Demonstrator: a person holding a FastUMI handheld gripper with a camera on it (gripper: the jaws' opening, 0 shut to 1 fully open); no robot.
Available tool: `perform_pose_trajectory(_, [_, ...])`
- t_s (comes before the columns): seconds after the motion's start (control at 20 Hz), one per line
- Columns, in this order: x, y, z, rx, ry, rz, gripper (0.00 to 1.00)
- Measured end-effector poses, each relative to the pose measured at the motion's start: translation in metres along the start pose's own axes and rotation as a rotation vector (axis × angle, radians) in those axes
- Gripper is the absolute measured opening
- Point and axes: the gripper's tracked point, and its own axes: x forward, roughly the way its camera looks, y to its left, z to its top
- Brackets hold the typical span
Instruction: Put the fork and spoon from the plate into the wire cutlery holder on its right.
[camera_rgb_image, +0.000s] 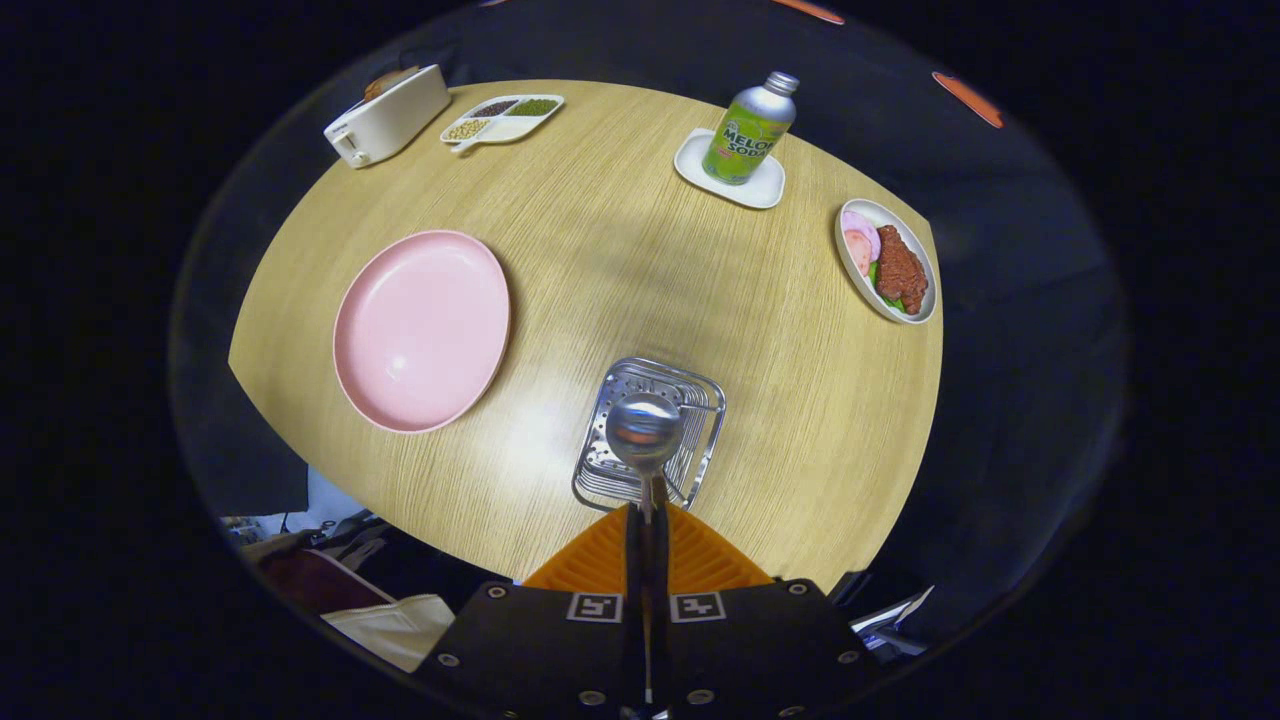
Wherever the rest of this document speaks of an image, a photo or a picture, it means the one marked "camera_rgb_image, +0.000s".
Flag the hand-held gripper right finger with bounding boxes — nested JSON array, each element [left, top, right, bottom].
[[650, 502, 881, 716]]

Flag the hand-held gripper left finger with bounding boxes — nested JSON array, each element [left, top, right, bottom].
[[415, 503, 647, 716]]

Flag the steel spoon with wooden handle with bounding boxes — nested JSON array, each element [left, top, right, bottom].
[[605, 393, 684, 523]]

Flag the beige cloth bag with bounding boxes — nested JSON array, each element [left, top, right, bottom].
[[322, 594, 456, 673]]

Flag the dark red bag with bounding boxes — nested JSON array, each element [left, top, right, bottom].
[[262, 548, 396, 613]]

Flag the pink plate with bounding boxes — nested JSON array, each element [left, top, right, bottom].
[[333, 230, 512, 434]]

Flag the white round food plate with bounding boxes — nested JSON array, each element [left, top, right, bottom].
[[834, 198, 938, 325]]

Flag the green lettuce leaf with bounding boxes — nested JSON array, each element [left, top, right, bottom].
[[868, 262, 913, 311]]

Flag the pink ham slices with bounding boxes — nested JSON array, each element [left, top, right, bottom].
[[841, 210, 882, 278]]

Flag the brown meat piece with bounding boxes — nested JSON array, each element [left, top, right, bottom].
[[875, 225, 929, 315]]

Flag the white square coaster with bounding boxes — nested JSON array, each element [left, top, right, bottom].
[[674, 127, 786, 210]]

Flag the green soda bottle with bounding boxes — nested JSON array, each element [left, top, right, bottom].
[[702, 71, 800, 186]]

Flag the white divided dish with beans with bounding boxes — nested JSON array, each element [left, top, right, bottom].
[[440, 94, 565, 155]]

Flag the white toaster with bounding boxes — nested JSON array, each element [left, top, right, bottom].
[[323, 64, 452, 169]]

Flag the brown toast slice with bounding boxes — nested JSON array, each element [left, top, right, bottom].
[[363, 67, 421, 101]]

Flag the steel wire drainer basket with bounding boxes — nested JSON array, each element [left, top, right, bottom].
[[572, 357, 727, 513]]

